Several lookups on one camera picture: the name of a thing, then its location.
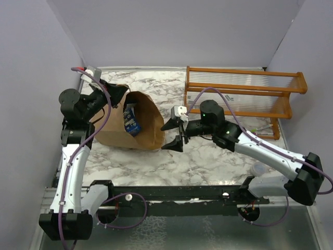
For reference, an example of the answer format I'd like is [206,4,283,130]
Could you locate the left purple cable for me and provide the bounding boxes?
[57,67,148,250]

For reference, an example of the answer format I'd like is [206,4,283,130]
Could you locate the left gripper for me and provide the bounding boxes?
[83,78,129,121]

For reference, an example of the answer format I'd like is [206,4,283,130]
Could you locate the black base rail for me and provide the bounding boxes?
[93,178,269,222]

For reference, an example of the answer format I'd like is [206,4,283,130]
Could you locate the wooden shelf rack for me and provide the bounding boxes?
[184,67,308,140]

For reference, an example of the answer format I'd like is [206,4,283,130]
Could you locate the purple cable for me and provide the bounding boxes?
[186,87,333,227]
[57,67,148,250]

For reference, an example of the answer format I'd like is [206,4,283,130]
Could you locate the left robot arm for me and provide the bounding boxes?
[39,80,129,241]

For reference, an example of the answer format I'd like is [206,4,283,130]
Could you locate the blue snack bag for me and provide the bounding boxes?
[123,103,142,137]

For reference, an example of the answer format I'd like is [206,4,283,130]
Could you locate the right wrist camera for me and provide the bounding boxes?
[171,105,188,122]

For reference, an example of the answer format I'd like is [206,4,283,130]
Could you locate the pink marker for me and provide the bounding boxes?
[253,132,274,136]

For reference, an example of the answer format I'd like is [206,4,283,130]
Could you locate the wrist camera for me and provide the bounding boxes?
[171,105,188,122]
[81,66,102,83]

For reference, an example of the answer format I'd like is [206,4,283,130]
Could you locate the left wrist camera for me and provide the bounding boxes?
[81,66,102,83]

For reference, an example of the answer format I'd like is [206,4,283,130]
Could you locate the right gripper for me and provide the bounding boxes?
[161,118,214,152]

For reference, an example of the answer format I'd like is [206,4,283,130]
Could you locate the brown paper bag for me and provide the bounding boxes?
[91,91,165,150]

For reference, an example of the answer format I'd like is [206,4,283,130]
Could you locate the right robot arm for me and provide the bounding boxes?
[161,100,324,206]

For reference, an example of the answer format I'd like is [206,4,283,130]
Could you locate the green marker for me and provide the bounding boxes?
[250,124,273,132]

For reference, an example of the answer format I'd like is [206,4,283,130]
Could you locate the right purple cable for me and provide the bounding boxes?
[186,87,333,227]

